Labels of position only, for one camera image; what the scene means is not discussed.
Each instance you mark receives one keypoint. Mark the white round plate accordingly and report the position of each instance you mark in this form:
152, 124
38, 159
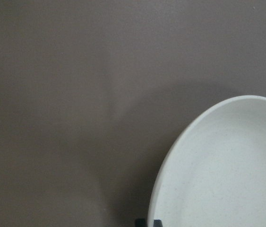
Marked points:
214, 175

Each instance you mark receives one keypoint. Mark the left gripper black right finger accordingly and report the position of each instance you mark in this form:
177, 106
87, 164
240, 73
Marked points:
157, 223

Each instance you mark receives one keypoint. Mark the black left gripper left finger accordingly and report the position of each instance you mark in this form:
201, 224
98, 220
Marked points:
140, 222

